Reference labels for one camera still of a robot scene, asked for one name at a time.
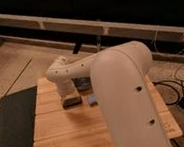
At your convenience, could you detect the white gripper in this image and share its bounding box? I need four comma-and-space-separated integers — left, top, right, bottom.
56, 79, 82, 109

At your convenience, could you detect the dark round bowl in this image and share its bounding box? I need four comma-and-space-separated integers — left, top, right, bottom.
74, 77, 91, 91

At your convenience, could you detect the blue grey eraser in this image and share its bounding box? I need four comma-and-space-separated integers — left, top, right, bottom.
87, 94, 97, 106

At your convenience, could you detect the white wall shelf rail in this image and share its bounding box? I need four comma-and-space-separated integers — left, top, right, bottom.
0, 14, 184, 42

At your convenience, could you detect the dark grey floor mat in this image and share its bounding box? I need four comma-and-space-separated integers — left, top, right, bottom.
0, 86, 37, 147

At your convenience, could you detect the white hanging cable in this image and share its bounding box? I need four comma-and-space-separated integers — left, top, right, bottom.
151, 22, 184, 58

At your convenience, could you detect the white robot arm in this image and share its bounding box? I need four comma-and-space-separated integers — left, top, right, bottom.
46, 41, 172, 147

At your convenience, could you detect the black stand leg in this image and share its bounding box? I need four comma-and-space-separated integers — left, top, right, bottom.
73, 40, 83, 54

